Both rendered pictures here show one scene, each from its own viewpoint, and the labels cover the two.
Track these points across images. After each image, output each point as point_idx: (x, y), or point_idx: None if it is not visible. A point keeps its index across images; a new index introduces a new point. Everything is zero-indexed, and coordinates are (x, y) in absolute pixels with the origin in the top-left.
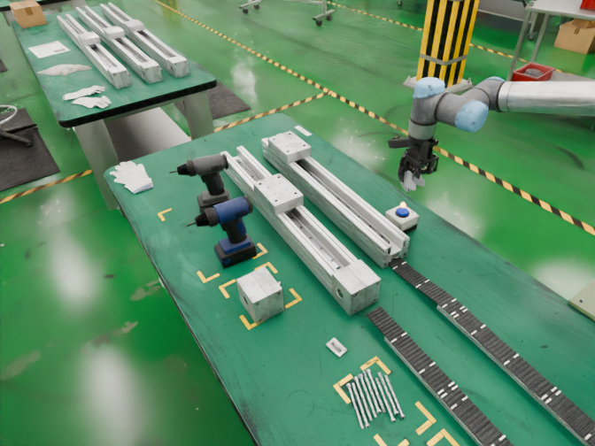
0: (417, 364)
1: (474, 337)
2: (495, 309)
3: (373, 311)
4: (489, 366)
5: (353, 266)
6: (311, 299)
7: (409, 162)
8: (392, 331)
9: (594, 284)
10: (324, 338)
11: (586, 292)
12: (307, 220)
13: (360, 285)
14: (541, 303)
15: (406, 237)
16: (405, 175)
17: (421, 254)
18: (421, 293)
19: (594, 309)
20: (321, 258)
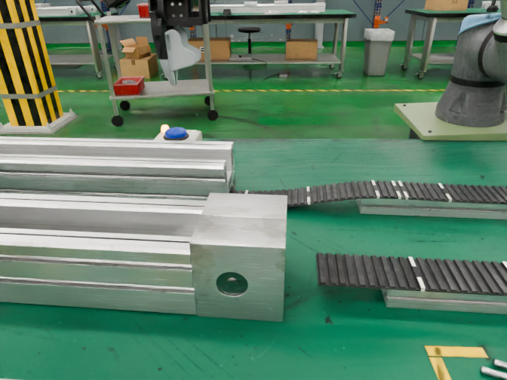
0: (502, 284)
1: (450, 206)
2: (398, 176)
3: (321, 268)
4: (505, 227)
5: (215, 207)
6: (162, 364)
7: (167, 7)
8: (394, 271)
9: (413, 118)
10: None
11: (419, 125)
12: (1, 206)
13: (275, 223)
14: (411, 150)
15: (230, 143)
16: (166, 41)
17: (248, 176)
18: (318, 210)
19: (446, 130)
20: (123, 240)
